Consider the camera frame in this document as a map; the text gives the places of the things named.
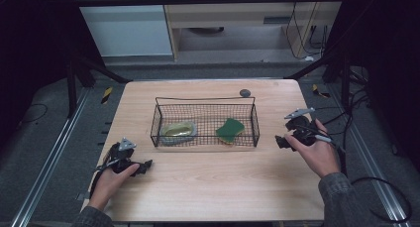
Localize person's right hand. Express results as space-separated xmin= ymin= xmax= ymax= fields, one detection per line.
xmin=283 ymin=118 xmax=342 ymax=179

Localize yellow black tape strip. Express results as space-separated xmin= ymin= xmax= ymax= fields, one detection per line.
xmin=100 ymin=86 xmax=114 ymax=105
xmin=311 ymin=83 xmax=332 ymax=99

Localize green sponge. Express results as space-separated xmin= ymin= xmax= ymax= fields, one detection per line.
xmin=215 ymin=117 xmax=246 ymax=145

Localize white cabinet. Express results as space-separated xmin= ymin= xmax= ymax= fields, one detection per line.
xmin=70 ymin=0 xmax=174 ymax=58

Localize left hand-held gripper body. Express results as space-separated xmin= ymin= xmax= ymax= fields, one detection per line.
xmin=98 ymin=137 xmax=144 ymax=175

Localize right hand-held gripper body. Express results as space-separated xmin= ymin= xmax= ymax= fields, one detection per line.
xmin=283 ymin=107 xmax=321 ymax=148

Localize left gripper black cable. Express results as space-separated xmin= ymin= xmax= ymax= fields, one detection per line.
xmin=88 ymin=157 xmax=121 ymax=200

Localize person's left hand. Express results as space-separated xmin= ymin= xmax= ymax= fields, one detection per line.
xmin=87 ymin=163 xmax=141 ymax=212

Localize black cables under desk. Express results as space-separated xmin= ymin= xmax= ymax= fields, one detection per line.
xmin=284 ymin=1 xmax=329 ymax=60

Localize black floor cable loop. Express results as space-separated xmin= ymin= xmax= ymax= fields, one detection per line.
xmin=350 ymin=176 xmax=414 ymax=224

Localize black metal stand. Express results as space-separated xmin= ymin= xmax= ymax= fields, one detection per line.
xmin=64 ymin=50 xmax=134 ymax=120
xmin=283 ymin=50 xmax=352 ymax=113

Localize black wire basket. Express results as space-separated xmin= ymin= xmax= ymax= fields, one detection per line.
xmin=150 ymin=96 xmax=262 ymax=150

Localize thin black floor cable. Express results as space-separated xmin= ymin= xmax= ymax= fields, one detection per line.
xmin=20 ymin=102 xmax=50 ymax=124

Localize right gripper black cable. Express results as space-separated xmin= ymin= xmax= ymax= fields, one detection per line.
xmin=311 ymin=125 xmax=349 ymax=176

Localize dark curtain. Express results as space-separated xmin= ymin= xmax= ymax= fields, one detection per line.
xmin=0 ymin=0 xmax=107 ymax=146
xmin=325 ymin=0 xmax=420 ymax=171

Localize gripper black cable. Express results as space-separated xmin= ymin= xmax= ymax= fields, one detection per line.
xmin=311 ymin=125 xmax=349 ymax=176
xmin=88 ymin=157 xmax=121 ymax=200

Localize black horizontal bar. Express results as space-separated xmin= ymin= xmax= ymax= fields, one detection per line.
xmin=73 ymin=0 xmax=347 ymax=7

